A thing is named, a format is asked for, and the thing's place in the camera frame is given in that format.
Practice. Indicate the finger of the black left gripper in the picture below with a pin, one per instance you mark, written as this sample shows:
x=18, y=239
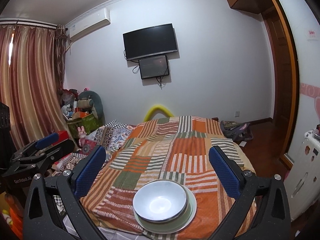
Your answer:
x=51, y=148

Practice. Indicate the colourful patterned quilt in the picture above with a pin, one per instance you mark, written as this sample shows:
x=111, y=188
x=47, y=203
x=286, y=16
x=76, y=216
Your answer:
x=112, y=137

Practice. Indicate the brown wooden door frame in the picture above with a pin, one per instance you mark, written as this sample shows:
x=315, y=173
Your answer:
x=286, y=71

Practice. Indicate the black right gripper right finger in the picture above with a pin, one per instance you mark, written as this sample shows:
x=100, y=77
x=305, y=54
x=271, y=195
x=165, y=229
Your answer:
x=238, y=186

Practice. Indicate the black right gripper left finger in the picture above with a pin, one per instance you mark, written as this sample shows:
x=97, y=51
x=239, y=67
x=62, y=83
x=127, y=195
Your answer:
x=76, y=185

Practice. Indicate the white air conditioner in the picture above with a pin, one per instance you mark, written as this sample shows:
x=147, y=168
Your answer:
x=89, y=24

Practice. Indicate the orange striped patchwork blanket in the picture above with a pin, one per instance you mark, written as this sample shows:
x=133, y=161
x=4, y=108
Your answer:
x=168, y=148

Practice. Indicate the small wall monitor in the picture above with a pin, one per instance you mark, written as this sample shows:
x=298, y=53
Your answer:
x=153, y=67

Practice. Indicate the dark backpack on floor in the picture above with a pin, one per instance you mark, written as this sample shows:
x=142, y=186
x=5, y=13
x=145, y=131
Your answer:
x=236, y=131

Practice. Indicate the black wall television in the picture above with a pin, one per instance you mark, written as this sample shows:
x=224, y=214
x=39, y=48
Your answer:
x=156, y=40

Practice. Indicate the green cardboard box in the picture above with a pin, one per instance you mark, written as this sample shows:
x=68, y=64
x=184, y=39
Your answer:
x=89, y=122

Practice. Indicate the striped brown curtain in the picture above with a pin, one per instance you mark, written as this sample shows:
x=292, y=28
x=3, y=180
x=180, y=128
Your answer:
x=32, y=75

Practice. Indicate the white bowl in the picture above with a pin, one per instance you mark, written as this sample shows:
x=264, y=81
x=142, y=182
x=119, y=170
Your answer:
x=160, y=201

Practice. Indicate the white sticker covered suitcase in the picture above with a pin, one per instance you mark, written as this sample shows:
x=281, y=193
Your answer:
x=302, y=183

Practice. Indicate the grey green plush toy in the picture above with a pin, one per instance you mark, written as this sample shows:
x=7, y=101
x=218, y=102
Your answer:
x=91, y=101

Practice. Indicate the red flat box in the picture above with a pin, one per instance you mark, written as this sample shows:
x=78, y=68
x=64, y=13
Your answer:
x=63, y=135

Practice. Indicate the mint green bowl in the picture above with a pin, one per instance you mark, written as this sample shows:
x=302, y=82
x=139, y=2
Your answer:
x=164, y=206

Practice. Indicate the pink rabbit figurine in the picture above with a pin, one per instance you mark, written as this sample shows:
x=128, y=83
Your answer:
x=82, y=135

